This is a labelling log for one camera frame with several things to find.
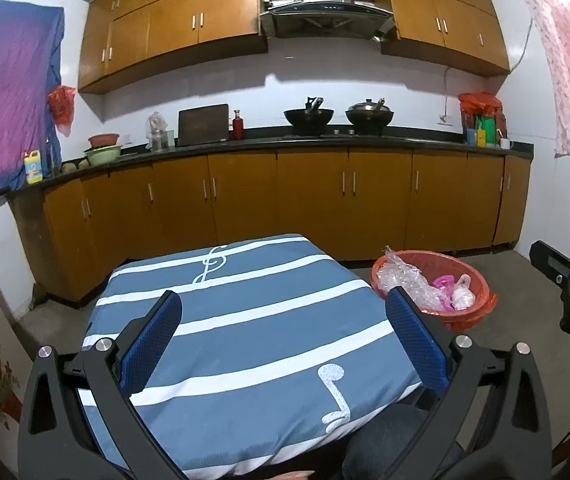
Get jar with clear plastic bag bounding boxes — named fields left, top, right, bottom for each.
left=146, top=111, right=171, bottom=152

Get green basin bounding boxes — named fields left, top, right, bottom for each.
left=84, top=145, right=123, bottom=167

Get pink plastic wrapper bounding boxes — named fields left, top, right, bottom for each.
left=432, top=275, right=458, bottom=306

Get steel range hood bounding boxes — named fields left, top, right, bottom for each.
left=257, top=0, right=397, bottom=43

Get black wok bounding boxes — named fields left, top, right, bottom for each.
left=283, top=96, right=336, bottom=136

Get red hanging plastic bag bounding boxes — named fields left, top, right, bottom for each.
left=48, top=85, right=77, bottom=136

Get red basin with red liner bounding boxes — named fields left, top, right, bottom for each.
left=371, top=250, right=498, bottom=332

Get white power cable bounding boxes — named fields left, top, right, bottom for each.
left=442, top=66, right=453, bottom=117

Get blue white striped cloth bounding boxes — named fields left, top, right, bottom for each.
left=78, top=233, right=423, bottom=478

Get white curtain cord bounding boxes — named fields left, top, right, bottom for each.
left=509, top=25, right=536, bottom=73

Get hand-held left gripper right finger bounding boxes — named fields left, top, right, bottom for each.
left=386, top=287, right=553, bottom=480

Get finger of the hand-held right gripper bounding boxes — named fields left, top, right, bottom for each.
left=530, top=240, right=570, bottom=286

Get wooden base cabinets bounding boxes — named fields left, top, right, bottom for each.
left=8, top=145, right=533, bottom=306

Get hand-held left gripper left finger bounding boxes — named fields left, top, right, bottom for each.
left=18, top=290, right=186, bottom=480

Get wok with lid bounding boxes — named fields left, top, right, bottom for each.
left=345, top=97, right=396, bottom=136

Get dark cutting board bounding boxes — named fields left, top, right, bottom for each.
left=177, top=104, right=230, bottom=147

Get black countertop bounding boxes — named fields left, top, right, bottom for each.
left=0, top=127, right=536, bottom=211

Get black gas stove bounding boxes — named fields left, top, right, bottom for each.
left=280, top=130, right=406, bottom=142

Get white plastic bag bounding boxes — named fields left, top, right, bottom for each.
left=451, top=275, right=476, bottom=311

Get purple blue hanging cloth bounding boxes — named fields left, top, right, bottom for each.
left=0, top=1, right=65, bottom=203

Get bubble wrap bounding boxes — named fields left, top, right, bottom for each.
left=376, top=246, right=446, bottom=313

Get yellow detergent bottle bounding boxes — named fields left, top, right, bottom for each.
left=24, top=150, right=43, bottom=185

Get red plastic bag on boxes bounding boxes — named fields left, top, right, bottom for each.
left=458, top=92, right=503, bottom=118

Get wooden wall cabinet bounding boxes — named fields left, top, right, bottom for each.
left=381, top=0, right=510, bottom=78
left=78, top=0, right=269, bottom=94

